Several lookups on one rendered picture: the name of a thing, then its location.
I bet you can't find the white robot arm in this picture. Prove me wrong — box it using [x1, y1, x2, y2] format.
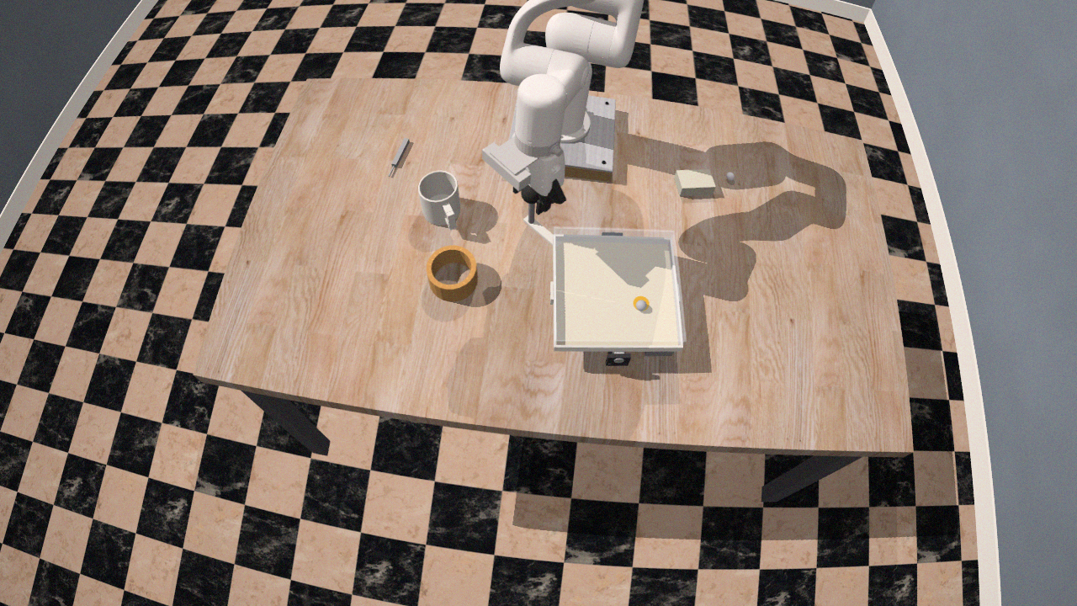
[482, 0, 644, 192]

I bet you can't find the tan hollow ring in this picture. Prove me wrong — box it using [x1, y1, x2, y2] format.
[426, 246, 478, 301]

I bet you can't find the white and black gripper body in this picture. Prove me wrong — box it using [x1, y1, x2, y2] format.
[526, 151, 565, 196]

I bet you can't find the grey mug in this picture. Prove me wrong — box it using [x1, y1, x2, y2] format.
[418, 171, 460, 230]

